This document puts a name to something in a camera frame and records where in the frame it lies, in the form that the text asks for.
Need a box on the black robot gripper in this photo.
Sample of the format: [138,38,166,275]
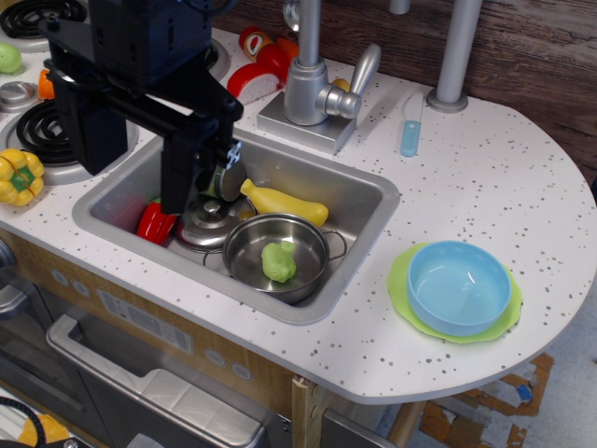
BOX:
[38,1,243,214]

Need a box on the green toy broccoli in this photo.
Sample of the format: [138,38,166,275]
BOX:
[261,241,297,283]

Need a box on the red toy pepper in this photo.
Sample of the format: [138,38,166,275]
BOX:
[136,198,178,245]

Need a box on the green labelled toy can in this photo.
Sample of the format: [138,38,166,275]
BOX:
[203,161,246,202]

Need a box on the steel pot lid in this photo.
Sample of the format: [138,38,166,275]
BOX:
[174,195,257,251]

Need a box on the black front stove burner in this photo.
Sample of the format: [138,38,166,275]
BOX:
[1,100,92,186]

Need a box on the black rear right burner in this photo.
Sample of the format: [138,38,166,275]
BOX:
[205,39,230,81]

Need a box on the orange toy carrot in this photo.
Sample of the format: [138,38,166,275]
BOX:
[38,69,55,101]

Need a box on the red white toy slice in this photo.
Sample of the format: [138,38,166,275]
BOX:
[227,63,284,105]

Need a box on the yellow toy bell pepper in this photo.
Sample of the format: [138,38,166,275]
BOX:
[1,148,45,206]

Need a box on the yellow toy squash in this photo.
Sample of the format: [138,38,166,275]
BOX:
[240,178,329,227]

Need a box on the silver stove knob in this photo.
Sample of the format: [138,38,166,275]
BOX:
[0,81,40,113]

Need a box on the silver metal sink basin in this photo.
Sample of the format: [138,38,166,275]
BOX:
[73,130,399,325]

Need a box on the light green toy apple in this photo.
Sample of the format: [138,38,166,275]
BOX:
[0,42,22,74]

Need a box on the silver toy faucet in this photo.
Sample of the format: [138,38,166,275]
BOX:
[257,0,382,155]

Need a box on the black rear left burner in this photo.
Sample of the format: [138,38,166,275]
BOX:
[1,0,89,53]

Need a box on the green plastic plate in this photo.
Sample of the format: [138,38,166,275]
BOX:
[387,243,522,343]

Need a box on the yellow object bottom left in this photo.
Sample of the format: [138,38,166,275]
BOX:
[17,413,71,447]

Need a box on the grey support pole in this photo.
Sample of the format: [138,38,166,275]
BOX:
[427,0,482,114]

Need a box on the blue plastic bowl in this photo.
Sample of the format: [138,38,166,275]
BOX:
[407,241,512,337]

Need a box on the steel pan with handles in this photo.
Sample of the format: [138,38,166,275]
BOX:
[202,213,348,304]

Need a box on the silver oven door handle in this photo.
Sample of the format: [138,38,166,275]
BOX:
[47,315,266,447]

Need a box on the blue handled toy knife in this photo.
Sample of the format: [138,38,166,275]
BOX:
[400,92,424,157]

